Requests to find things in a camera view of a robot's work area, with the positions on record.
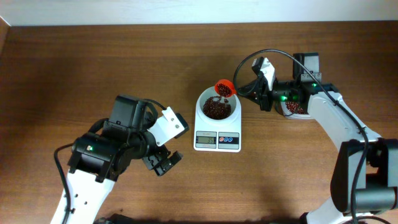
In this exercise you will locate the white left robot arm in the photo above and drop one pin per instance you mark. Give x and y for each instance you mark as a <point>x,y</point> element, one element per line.
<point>82,196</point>

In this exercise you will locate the white round bowl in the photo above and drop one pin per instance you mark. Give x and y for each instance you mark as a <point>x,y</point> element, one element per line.
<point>202,99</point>

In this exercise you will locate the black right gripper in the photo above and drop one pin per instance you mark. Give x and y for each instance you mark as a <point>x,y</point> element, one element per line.
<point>265,98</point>

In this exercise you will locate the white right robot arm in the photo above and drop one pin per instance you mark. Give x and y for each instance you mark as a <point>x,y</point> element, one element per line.
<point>364,180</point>

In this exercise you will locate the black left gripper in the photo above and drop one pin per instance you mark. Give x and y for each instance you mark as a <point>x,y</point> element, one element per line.
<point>161,168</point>

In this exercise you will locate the red beans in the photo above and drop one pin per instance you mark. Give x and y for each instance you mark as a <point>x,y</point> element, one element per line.
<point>220,106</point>

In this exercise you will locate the red plastic measuring scoop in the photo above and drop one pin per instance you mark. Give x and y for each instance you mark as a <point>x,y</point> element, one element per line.
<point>225,88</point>

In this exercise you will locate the white digital kitchen scale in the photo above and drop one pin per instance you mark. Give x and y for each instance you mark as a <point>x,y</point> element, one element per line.
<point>217,136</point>

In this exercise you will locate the clear plastic bean container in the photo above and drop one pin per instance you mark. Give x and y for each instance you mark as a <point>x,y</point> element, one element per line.
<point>295,115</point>

